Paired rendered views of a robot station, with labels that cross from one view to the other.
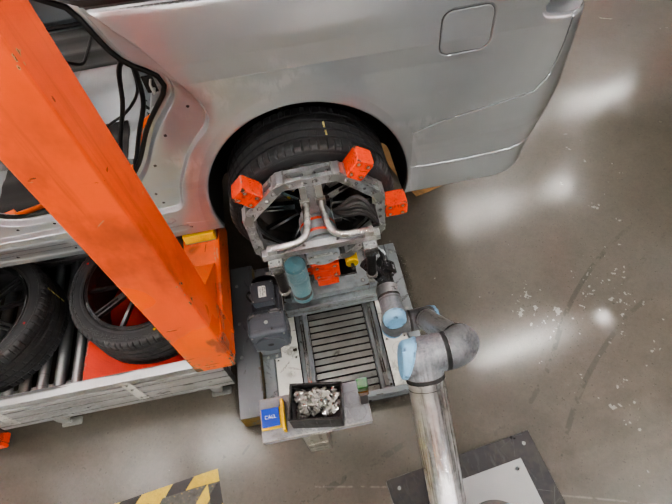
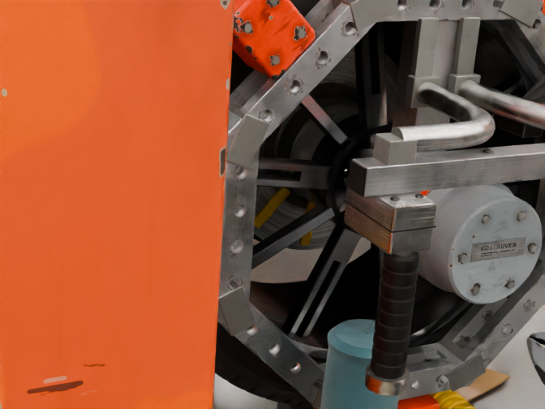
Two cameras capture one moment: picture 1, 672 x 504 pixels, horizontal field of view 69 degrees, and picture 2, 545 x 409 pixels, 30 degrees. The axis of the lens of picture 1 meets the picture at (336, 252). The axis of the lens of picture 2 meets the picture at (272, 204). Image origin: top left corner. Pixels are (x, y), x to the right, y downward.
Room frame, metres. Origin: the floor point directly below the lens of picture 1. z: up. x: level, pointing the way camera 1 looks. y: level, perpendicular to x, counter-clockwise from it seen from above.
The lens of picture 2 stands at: (0.17, 0.71, 1.27)
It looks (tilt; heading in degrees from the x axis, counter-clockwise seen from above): 20 degrees down; 335
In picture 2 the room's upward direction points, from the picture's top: 4 degrees clockwise
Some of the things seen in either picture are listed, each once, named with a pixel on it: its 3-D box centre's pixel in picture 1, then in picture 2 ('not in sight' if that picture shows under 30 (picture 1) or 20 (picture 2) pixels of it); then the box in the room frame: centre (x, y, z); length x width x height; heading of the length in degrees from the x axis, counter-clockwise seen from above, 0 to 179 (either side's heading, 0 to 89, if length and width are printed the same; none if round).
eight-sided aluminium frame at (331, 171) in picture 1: (316, 219); (411, 200); (1.19, 0.06, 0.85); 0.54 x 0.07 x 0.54; 93
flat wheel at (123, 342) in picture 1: (148, 291); not in sight; (1.28, 0.92, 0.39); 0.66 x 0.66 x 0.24
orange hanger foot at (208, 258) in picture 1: (200, 260); not in sight; (1.20, 0.57, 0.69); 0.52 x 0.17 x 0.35; 3
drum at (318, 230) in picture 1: (319, 233); (444, 220); (1.12, 0.05, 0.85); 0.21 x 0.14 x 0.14; 3
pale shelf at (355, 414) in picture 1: (315, 411); not in sight; (0.57, 0.18, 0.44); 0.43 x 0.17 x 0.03; 93
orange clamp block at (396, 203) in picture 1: (394, 203); not in sight; (1.21, -0.26, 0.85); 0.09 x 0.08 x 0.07; 93
